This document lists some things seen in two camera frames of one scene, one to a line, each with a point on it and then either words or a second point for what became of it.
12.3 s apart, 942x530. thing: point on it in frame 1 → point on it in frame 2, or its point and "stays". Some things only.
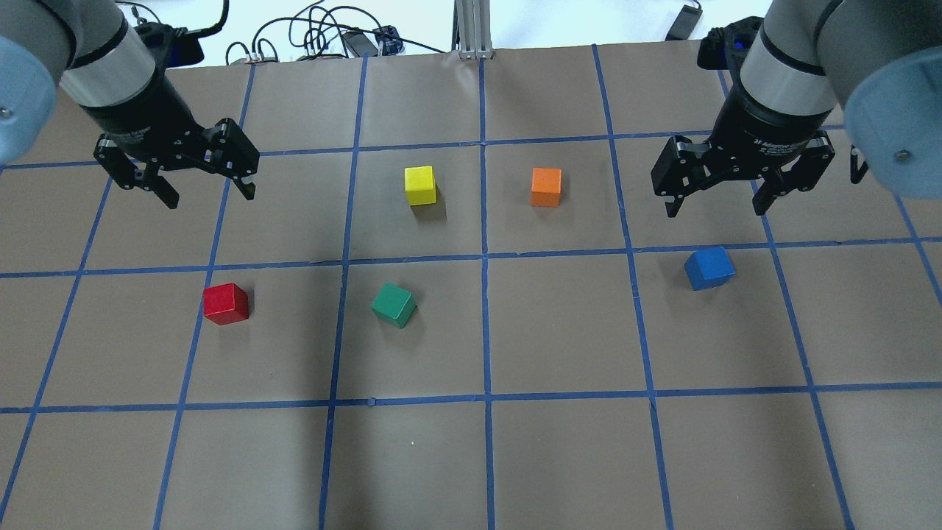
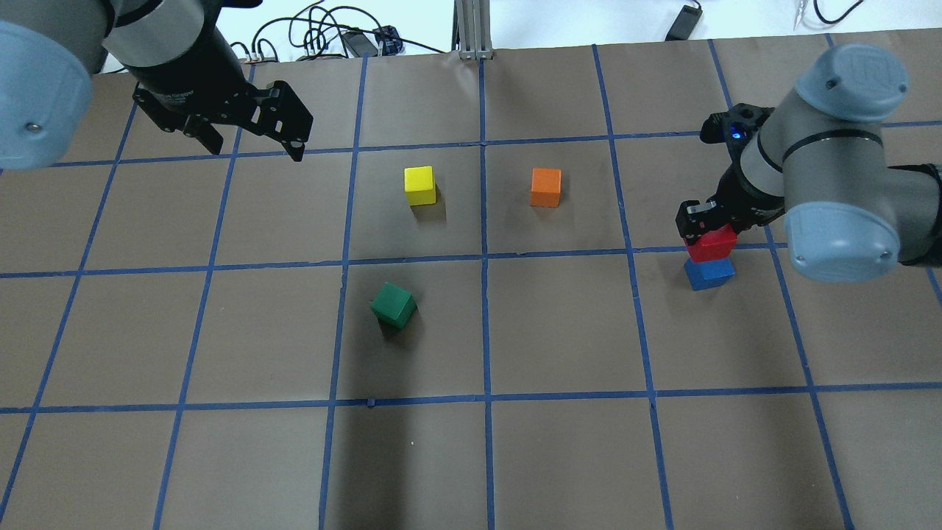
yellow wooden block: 420,187 stays
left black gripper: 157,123 → 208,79
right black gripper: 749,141 → 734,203
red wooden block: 225,303 → 713,245
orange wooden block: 546,187 stays
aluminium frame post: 472,31 stays
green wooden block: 394,305 stays
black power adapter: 684,24 stays
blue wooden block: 709,268 stays
